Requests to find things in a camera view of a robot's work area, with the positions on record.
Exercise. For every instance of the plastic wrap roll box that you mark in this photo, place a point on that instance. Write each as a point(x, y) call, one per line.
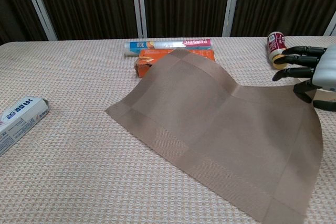
point(147, 45)

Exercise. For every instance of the white screen frame post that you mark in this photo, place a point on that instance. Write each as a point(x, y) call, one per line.
point(39, 9)
point(331, 26)
point(231, 6)
point(139, 6)

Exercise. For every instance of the orange biscuit box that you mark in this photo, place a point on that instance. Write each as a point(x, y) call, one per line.
point(143, 69)

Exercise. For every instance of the dark pleated curtain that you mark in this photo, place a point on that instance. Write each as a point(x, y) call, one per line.
point(92, 3)

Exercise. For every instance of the white toothpaste box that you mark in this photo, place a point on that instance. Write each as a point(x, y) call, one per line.
point(18, 121)

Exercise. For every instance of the red bottle yellow cap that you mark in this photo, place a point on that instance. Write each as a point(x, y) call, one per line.
point(275, 43)

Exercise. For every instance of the brown woven placemat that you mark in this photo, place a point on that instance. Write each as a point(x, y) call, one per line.
point(210, 129)

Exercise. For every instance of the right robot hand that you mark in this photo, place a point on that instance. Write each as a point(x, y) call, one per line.
point(326, 69)

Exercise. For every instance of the pink checked tablecloth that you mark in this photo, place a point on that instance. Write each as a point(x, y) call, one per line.
point(65, 77)

